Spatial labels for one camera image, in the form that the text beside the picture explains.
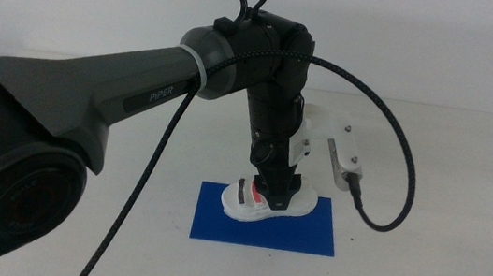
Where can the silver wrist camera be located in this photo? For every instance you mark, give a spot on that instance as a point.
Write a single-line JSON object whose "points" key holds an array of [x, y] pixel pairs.
{"points": [[342, 171]]}

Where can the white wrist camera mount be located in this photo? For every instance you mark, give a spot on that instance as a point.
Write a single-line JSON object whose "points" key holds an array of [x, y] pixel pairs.
{"points": [[324, 121]]}

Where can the black left Piper robot arm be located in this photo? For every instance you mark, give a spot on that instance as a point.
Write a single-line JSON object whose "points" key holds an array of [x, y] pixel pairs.
{"points": [[92, 86]]}

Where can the blue rectangular mat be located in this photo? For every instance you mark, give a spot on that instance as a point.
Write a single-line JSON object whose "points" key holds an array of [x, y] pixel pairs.
{"points": [[262, 236]]}

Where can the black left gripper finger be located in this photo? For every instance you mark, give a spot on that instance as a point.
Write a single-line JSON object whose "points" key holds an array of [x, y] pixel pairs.
{"points": [[260, 185], [283, 195]]}

